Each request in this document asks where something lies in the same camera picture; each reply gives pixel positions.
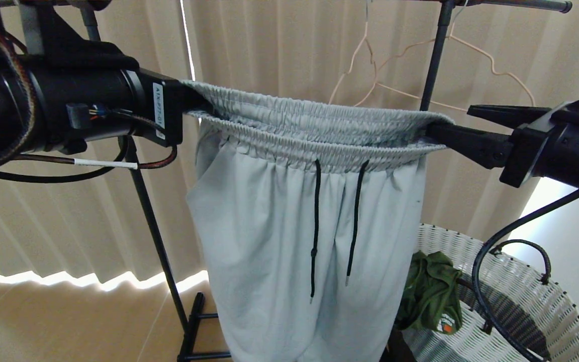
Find black cable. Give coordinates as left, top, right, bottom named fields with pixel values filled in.
left=472, top=171, right=579, bottom=362
left=0, top=136, right=132, bottom=184
left=13, top=145, right=178, bottom=170

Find pink clothes hanger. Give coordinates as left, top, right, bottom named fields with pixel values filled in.
left=329, top=0, right=378, bottom=106
left=377, top=0, right=536, bottom=114

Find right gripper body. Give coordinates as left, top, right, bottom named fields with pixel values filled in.
left=500, top=101, right=579, bottom=194

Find pale grey shorts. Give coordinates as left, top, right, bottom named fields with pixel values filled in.
left=181, top=80, right=456, bottom=362

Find white laundry basket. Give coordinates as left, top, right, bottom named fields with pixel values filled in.
left=400, top=224, right=579, bottom=362

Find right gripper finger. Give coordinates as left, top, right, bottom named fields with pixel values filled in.
left=425, top=123, right=514, bottom=169
left=468, top=105, right=551, bottom=129

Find black clothes rack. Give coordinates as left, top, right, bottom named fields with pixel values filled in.
left=78, top=0, right=573, bottom=362

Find green garment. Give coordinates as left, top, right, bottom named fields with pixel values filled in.
left=395, top=250, right=463, bottom=335

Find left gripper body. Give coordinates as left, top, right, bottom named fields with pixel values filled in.
left=28, top=68, right=184, bottom=151

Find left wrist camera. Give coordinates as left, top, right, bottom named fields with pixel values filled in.
left=18, top=0, right=139, bottom=71

